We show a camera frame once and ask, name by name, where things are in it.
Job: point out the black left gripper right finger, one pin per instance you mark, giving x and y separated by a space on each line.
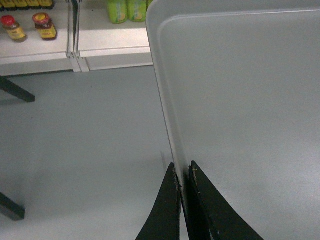
208 214

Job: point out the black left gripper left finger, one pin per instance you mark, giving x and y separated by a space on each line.
164 220

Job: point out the silver grey serving tray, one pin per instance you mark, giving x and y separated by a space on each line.
239 83

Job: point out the green drink bottle right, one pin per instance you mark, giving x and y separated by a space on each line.
137 10

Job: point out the green drink bottle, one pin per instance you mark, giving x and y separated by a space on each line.
117 11
137 10

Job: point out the green drink bottle left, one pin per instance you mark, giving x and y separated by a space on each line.
117 11

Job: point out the red lid sauce jar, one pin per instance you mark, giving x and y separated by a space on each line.
13 29
45 27

